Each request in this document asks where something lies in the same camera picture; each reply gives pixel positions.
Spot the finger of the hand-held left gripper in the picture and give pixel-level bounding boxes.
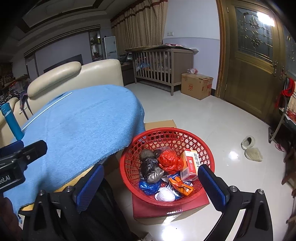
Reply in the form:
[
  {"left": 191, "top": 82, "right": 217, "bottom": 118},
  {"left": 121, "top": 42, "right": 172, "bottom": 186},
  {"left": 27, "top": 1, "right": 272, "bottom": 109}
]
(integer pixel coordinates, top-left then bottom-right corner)
[
  {"left": 0, "top": 141, "right": 25, "bottom": 158},
  {"left": 13, "top": 140, "right": 48, "bottom": 164}
]

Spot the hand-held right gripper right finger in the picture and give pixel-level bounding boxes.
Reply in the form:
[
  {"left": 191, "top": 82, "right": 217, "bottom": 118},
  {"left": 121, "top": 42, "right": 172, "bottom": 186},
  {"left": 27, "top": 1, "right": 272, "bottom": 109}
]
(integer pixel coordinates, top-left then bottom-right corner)
[{"left": 198, "top": 164, "right": 273, "bottom": 241}]

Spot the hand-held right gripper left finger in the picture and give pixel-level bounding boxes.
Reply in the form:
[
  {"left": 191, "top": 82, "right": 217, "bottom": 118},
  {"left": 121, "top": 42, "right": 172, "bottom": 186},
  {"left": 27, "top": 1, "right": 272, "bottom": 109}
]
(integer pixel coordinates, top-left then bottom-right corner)
[{"left": 23, "top": 163, "right": 105, "bottom": 241}]

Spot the red and white medicine box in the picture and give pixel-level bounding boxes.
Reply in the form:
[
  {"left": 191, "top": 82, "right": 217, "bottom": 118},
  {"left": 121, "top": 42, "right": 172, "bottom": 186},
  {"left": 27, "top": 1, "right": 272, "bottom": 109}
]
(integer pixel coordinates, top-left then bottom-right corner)
[{"left": 180, "top": 149, "right": 201, "bottom": 182}]

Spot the orange snack wrapper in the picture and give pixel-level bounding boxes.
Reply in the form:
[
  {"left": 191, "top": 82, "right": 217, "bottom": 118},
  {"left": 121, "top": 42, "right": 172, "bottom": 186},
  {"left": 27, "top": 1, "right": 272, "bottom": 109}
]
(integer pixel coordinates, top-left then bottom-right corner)
[{"left": 168, "top": 175, "right": 195, "bottom": 196}]

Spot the white tissue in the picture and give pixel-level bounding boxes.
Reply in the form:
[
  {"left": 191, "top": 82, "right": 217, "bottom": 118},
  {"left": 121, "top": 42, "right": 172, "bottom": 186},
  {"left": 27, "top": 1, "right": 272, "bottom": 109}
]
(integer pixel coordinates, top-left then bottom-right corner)
[{"left": 154, "top": 187, "right": 176, "bottom": 202}]

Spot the red plastic bag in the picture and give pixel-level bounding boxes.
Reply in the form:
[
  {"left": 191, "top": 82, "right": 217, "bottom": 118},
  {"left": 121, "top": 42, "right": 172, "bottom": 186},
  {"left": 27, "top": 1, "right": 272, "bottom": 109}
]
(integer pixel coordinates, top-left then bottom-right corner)
[{"left": 158, "top": 149, "right": 185, "bottom": 172}]

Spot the blue plastic bag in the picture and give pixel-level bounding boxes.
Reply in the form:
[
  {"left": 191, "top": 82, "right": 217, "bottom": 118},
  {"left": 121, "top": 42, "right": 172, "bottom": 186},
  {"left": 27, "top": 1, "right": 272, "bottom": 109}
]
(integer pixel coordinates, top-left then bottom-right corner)
[{"left": 138, "top": 180, "right": 161, "bottom": 196}]

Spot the black plastic bag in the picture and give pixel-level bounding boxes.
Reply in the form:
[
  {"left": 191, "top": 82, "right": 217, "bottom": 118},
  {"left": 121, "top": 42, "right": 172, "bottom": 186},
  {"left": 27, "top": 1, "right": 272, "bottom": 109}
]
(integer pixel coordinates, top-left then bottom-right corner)
[{"left": 138, "top": 156, "right": 165, "bottom": 184}]

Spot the grey plastic bag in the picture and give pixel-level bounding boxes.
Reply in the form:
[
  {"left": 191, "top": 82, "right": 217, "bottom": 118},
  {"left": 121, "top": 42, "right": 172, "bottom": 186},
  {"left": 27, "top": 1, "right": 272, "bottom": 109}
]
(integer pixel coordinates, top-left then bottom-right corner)
[{"left": 139, "top": 149, "right": 155, "bottom": 161}]

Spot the red plastic basket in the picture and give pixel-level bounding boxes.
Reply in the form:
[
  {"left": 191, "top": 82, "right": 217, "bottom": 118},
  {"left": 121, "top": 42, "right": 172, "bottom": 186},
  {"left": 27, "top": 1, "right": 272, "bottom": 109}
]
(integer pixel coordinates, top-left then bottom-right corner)
[{"left": 119, "top": 127, "right": 216, "bottom": 208}]

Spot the person's left forearm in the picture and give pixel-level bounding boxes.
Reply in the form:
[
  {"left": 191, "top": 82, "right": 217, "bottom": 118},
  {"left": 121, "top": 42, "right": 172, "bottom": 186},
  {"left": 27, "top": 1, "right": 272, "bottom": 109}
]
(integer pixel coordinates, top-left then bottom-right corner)
[{"left": 0, "top": 197, "right": 23, "bottom": 241}]

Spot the round wooden table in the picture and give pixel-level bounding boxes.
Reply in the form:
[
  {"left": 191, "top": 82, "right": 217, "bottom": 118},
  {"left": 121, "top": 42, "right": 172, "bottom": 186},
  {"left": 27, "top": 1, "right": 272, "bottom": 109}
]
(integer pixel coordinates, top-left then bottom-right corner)
[{"left": 52, "top": 172, "right": 93, "bottom": 193}]

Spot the dark cloth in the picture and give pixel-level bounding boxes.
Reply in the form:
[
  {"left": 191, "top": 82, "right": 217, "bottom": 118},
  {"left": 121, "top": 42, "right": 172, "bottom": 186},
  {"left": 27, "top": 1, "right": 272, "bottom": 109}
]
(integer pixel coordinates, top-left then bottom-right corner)
[{"left": 18, "top": 178, "right": 142, "bottom": 241}]

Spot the blue bottle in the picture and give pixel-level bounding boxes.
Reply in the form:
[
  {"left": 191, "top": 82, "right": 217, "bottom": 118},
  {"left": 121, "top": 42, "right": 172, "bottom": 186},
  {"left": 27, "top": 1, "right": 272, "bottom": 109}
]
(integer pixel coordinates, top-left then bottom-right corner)
[{"left": 0, "top": 103, "right": 24, "bottom": 141}]

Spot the blue tablecloth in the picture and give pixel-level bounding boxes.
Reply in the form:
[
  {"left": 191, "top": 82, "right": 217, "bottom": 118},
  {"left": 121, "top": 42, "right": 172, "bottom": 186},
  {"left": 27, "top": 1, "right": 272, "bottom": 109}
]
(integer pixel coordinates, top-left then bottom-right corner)
[{"left": 0, "top": 84, "right": 146, "bottom": 215}]

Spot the thin white tube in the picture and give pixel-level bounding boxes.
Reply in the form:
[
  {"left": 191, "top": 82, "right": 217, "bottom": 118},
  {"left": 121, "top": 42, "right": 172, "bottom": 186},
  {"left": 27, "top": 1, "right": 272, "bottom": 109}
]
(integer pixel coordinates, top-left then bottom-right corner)
[{"left": 21, "top": 92, "right": 73, "bottom": 130}]

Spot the flat brown cardboard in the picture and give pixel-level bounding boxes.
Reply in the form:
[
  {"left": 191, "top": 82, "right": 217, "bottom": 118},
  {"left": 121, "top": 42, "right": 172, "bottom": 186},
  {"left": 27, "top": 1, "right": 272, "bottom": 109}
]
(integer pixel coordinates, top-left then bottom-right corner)
[{"left": 144, "top": 120, "right": 177, "bottom": 131}]

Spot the metal rack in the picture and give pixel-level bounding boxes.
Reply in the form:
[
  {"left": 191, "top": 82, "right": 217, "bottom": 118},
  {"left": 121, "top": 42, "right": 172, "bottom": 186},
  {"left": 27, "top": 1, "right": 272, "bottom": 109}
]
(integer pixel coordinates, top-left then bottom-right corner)
[{"left": 268, "top": 76, "right": 296, "bottom": 144}]

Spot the black television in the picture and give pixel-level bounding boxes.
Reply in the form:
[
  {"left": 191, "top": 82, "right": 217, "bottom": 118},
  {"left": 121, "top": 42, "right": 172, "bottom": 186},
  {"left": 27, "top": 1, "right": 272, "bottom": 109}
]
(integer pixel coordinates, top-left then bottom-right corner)
[{"left": 43, "top": 54, "right": 83, "bottom": 74}]

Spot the brown cardboard box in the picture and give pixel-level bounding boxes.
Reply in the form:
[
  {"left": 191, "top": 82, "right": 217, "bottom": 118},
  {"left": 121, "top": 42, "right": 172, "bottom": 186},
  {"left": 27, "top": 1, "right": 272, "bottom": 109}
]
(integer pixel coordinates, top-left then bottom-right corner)
[{"left": 181, "top": 73, "right": 214, "bottom": 101}]

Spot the cream leather sofa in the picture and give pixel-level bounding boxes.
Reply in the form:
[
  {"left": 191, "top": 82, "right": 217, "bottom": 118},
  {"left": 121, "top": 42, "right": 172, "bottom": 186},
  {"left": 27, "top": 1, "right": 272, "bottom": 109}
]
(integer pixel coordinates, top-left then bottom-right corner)
[{"left": 0, "top": 58, "right": 125, "bottom": 140}]

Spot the shelf with plants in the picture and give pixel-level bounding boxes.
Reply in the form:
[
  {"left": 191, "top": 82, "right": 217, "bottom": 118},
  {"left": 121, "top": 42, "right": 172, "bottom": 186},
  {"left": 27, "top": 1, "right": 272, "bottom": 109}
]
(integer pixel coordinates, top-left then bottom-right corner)
[{"left": 89, "top": 31, "right": 102, "bottom": 62}]

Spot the red cloth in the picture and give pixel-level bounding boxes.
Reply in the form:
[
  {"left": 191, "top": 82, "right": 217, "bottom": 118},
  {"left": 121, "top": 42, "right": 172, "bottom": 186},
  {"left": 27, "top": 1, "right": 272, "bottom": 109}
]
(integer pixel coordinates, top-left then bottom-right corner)
[{"left": 275, "top": 77, "right": 296, "bottom": 110}]

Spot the wooden door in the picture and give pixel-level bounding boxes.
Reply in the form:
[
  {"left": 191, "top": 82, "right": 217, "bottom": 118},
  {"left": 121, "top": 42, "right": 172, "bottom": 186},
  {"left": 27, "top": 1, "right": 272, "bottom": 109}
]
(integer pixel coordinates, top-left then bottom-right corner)
[{"left": 216, "top": 0, "right": 296, "bottom": 126}]

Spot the wooden baby crib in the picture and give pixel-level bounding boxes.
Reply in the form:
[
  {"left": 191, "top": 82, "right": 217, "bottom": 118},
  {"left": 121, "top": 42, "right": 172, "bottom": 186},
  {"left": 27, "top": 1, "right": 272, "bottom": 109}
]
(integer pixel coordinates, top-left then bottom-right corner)
[{"left": 125, "top": 45, "right": 194, "bottom": 96}]

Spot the white standing air conditioner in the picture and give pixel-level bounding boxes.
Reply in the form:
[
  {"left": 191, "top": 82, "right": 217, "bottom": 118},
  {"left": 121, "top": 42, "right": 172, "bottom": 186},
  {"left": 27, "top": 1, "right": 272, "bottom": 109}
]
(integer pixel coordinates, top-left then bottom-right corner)
[{"left": 103, "top": 36, "right": 118, "bottom": 60}]

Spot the beige patterned curtain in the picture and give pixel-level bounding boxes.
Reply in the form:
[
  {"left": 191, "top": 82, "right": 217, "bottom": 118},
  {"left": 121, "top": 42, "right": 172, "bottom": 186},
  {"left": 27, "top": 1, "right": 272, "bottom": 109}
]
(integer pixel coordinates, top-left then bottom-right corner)
[{"left": 110, "top": 0, "right": 168, "bottom": 50}]

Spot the dark bag strap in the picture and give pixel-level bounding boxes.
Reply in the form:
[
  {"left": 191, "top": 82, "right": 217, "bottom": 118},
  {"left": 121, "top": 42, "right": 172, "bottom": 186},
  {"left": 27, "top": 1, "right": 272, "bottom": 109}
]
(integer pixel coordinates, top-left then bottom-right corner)
[{"left": 18, "top": 91, "right": 35, "bottom": 121}]

